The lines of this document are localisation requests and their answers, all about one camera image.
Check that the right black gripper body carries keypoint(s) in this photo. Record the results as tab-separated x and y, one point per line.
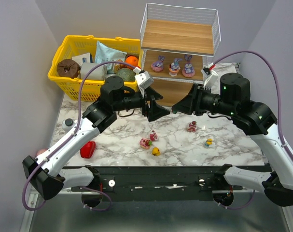
195	99

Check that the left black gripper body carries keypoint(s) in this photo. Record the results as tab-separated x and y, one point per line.
148	106

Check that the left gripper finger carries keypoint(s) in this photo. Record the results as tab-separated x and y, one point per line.
150	92
156	111

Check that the large purple bunny toy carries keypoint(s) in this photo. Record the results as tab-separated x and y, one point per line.
188	69

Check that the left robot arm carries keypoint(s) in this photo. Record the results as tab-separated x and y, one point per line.
46	173

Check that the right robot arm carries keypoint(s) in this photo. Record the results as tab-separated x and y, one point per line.
258	122

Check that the red white figure toy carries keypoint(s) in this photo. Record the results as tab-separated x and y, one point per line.
191	126

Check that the pink bear toy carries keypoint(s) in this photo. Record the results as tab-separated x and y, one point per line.
153	136

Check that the green melon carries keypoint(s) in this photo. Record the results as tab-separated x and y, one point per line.
126	74

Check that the orange fruit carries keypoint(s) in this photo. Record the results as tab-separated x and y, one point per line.
132	60

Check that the yellow blue duck toy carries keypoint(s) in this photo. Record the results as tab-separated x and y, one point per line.
208	142

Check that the brown onion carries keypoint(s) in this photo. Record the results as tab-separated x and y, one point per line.
117	67

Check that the white paper roll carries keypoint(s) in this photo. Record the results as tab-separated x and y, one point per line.
97	75

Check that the blue snack bag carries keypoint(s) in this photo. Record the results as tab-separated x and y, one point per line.
104	54

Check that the yellow plastic basket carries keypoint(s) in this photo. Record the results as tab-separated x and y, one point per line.
74	45

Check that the white blue box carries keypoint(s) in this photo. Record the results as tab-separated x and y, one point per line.
84	58

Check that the brown chocolate donut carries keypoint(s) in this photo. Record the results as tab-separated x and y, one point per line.
68	68

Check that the red bell pepper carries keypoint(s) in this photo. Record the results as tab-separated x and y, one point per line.
86	152

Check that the white plastic bottle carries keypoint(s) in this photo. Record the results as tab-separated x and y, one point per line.
69	125

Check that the pink ball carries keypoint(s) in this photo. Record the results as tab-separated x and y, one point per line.
40	151

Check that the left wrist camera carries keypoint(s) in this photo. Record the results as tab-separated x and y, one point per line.
144	80

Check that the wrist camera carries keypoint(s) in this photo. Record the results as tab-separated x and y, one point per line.
210	76
144	80

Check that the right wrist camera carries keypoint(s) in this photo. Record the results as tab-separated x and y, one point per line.
210	76

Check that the white wire wooden shelf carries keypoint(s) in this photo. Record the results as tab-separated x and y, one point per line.
172	32

